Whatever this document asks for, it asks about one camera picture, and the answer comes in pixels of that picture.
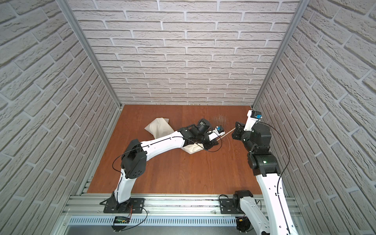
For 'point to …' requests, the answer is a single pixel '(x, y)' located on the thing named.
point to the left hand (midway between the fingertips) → (216, 136)
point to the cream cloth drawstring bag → (160, 127)
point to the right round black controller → (243, 224)
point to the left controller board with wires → (120, 220)
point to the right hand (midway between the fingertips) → (233, 121)
